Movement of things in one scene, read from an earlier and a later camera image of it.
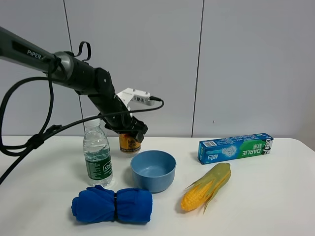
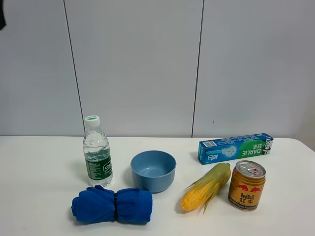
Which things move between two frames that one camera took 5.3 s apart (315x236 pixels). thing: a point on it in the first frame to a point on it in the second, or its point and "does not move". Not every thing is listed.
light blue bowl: x=154 y=169 does not move
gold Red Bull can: x=128 y=144 to x=246 y=184
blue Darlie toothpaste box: x=233 y=148 does not move
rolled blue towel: x=95 y=204 does not move
